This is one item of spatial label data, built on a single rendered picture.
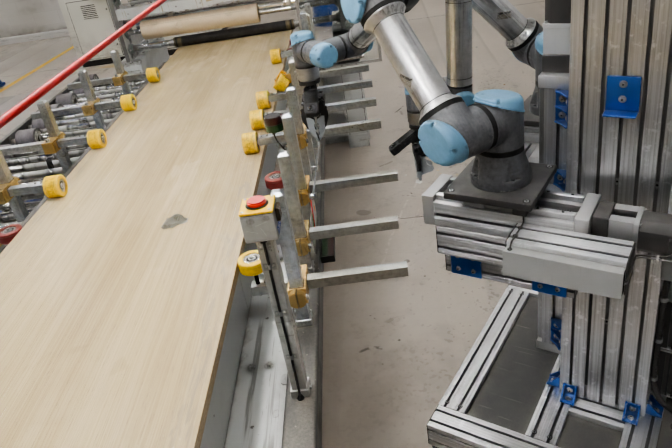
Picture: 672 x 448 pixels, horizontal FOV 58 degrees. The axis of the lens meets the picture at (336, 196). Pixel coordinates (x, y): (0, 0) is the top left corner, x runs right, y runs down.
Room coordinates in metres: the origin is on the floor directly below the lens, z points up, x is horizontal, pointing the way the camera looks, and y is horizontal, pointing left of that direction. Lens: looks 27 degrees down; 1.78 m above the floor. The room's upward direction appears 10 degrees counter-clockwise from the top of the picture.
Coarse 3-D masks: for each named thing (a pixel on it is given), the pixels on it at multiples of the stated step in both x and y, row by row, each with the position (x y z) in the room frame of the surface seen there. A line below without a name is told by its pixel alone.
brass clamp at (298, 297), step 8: (304, 264) 1.45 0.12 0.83; (304, 272) 1.41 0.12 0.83; (304, 280) 1.37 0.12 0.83; (288, 288) 1.35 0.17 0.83; (296, 288) 1.34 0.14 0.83; (304, 288) 1.34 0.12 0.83; (288, 296) 1.34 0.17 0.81; (296, 296) 1.33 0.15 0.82; (304, 296) 1.32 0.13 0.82; (296, 304) 1.32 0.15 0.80; (304, 304) 1.32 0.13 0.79
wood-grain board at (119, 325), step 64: (192, 64) 3.71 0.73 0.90; (256, 64) 3.46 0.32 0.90; (128, 128) 2.70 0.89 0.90; (192, 128) 2.55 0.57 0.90; (128, 192) 1.99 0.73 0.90; (192, 192) 1.90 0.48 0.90; (256, 192) 1.86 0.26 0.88; (0, 256) 1.67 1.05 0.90; (64, 256) 1.60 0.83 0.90; (128, 256) 1.54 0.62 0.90; (192, 256) 1.48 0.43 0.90; (0, 320) 1.32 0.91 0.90; (64, 320) 1.27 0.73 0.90; (128, 320) 1.23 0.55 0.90; (192, 320) 1.18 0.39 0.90; (0, 384) 1.07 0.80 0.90; (64, 384) 1.03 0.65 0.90; (128, 384) 1.00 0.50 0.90; (192, 384) 0.97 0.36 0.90
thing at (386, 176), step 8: (352, 176) 1.90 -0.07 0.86; (360, 176) 1.89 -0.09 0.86; (368, 176) 1.88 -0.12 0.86; (376, 176) 1.87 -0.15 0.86; (384, 176) 1.87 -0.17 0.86; (392, 176) 1.87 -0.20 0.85; (312, 184) 1.89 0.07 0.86; (320, 184) 1.88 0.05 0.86; (328, 184) 1.88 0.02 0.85; (336, 184) 1.88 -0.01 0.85; (344, 184) 1.88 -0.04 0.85; (352, 184) 1.88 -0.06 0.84; (360, 184) 1.87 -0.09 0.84; (368, 184) 1.87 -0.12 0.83
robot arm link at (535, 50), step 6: (540, 36) 1.79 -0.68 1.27; (534, 42) 1.83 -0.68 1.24; (540, 42) 1.76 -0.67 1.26; (528, 48) 1.84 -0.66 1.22; (534, 48) 1.80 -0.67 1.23; (540, 48) 1.75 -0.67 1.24; (528, 54) 1.83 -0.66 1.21; (534, 54) 1.79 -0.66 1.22; (540, 54) 1.75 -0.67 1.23; (528, 60) 1.83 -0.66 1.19; (534, 60) 1.79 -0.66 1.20; (540, 60) 1.75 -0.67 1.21; (534, 66) 1.80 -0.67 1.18; (540, 66) 1.75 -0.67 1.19; (540, 72) 1.75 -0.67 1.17
